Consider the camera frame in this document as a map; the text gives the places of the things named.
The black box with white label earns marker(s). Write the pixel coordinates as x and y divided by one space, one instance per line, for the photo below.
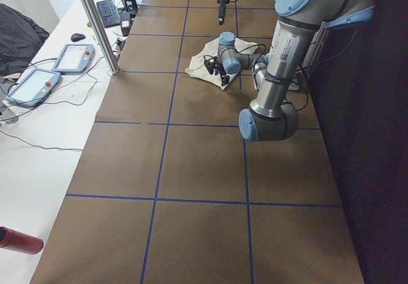
125 23

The black keyboard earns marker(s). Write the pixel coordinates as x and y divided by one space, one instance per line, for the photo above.
108 13

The black computer mouse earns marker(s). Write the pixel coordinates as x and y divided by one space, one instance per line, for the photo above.
77 37

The upper teach pendant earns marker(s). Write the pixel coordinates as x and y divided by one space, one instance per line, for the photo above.
74 58

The teach pendant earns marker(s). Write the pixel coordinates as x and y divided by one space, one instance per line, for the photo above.
34 88
74 58

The lower teach pendant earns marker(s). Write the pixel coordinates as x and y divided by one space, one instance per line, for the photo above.
34 88

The black jacket on chair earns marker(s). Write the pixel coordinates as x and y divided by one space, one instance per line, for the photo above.
21 39

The red cylinder bottle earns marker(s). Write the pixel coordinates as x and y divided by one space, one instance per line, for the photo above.
17 241

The aluminium frame post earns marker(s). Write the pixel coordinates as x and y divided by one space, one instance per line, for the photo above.
99 30

